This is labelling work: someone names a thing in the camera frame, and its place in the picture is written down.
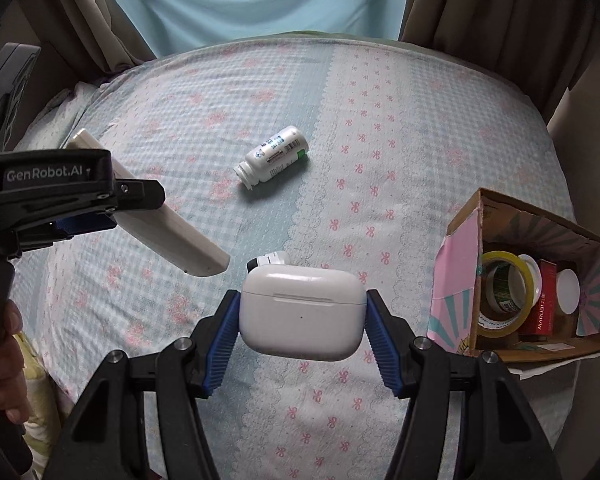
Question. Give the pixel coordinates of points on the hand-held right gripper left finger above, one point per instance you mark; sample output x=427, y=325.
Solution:
x=222, y=345

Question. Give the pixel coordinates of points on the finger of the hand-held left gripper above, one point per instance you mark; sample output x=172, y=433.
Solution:
x=140, y=195
x=87, y=223

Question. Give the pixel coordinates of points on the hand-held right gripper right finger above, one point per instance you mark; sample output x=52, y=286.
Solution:
x=380, y=340

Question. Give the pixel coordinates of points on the long white box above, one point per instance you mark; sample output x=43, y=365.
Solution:
x=180, y=240

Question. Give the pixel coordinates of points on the white earbud case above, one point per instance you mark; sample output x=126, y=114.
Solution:
x=300, y=310

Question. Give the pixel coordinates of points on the patterned cardboard box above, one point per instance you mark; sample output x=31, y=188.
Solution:
x=460, y=270

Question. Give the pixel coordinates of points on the clear tape roll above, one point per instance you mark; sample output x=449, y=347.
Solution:
x=497, y=332

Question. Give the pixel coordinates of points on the yellow tape roll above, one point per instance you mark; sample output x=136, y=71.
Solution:
x=502, y=256

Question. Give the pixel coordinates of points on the small red box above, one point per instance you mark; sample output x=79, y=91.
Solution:
x=542, y=310

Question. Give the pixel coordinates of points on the small white jar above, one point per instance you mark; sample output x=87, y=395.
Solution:
x=530, y=261

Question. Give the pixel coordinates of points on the white round jar lid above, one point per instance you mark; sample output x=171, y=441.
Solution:
x=567, y=290

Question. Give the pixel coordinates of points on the person's left hand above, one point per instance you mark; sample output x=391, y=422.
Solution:
x=2, y=365

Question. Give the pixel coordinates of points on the patterned pillow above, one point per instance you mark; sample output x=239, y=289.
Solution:
x=70, y=102

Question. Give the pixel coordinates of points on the small black-capped jar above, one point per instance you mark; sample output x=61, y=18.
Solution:
x=270, y=260

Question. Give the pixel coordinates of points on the white bottle green label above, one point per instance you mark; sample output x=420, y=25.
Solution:
x=275, y=157

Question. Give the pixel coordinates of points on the white paper sheet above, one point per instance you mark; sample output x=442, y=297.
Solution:
x=540, y=369

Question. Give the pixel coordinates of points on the brown curtain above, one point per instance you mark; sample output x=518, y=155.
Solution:
x=480, y=10
x=115, y=15

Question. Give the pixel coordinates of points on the pale yellow cloth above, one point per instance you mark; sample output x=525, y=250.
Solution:
x=37, y=400

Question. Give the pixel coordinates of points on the checked floral bed sheet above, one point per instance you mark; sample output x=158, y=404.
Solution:
x=380, y=135

